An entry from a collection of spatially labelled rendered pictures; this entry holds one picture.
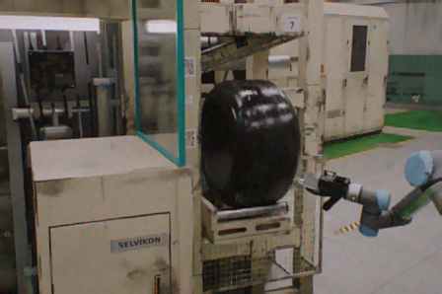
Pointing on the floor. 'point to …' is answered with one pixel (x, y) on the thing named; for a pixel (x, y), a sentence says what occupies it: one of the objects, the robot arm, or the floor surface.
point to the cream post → (194, 127)
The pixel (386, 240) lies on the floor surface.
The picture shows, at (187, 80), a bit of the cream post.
